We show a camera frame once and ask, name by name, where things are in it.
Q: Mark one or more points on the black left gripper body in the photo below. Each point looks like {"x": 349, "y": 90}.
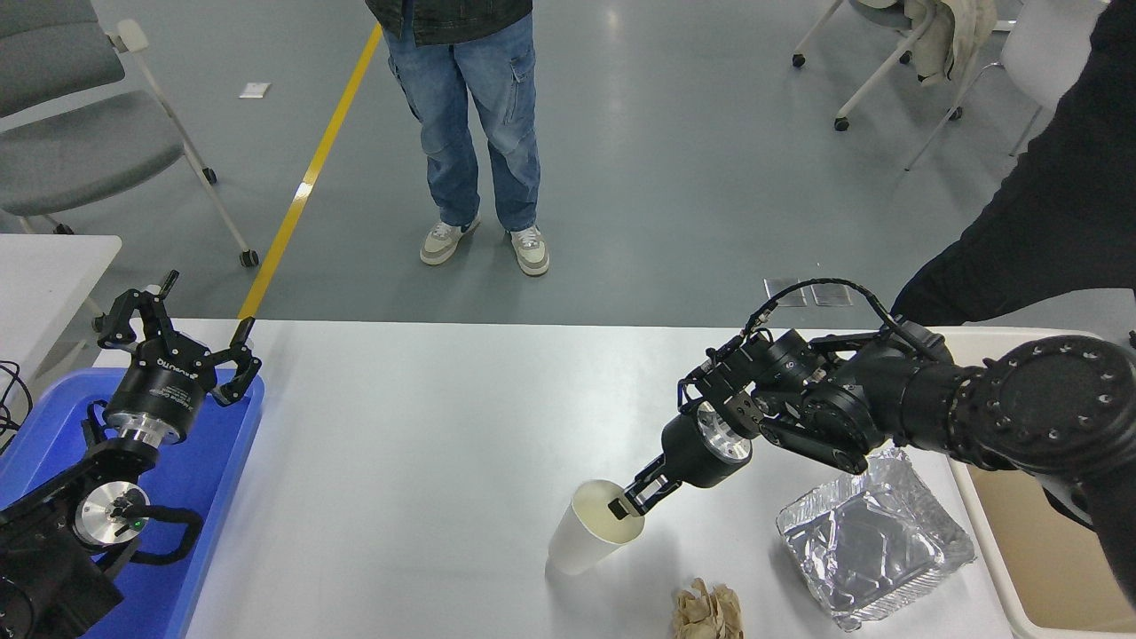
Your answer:
{"x": 164, "y": 386}

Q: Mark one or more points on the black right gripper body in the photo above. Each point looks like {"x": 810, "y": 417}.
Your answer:
{"x": 692, "y": 457}

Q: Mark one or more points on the white paper cup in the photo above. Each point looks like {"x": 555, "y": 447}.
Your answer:
{"x": 577, "y": 541}

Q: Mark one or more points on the silver foil tray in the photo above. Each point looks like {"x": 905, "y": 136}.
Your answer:
{"x": 874, "y": 541}

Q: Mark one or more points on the blue plastic tray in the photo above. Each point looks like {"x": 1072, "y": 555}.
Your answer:
{"x": 200, "y": 479}

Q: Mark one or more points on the white side table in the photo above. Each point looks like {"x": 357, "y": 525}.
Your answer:
{"x": 44, "y": 275}

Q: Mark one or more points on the crumpled tan paper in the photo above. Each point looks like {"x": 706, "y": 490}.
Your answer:
{"x": 707, "y": 612}

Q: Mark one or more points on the grey rolling chair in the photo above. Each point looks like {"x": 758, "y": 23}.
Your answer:
{"x": 80, "y": 151}

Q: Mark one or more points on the metal floor plate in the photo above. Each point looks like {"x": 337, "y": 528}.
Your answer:
{"x": 785, "y": 293}
{"x": 832, "y": 295}

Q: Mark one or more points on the large pale plastic bin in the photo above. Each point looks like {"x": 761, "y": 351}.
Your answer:
{"x": 1021, "y": 550}

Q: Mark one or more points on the person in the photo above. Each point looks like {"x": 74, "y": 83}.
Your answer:
{"x": 470, "y": 98}
{"x": 1065, "y": 177}

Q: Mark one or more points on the white-framed rolling chair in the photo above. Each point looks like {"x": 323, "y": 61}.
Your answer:
{"x": 879, "y": 74}

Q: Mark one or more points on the beige jacket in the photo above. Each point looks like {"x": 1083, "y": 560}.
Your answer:
{"x": 954, "y": 35}

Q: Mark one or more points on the white shell chair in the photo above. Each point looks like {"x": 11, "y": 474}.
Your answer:
{"x": 1047, "y": 35}

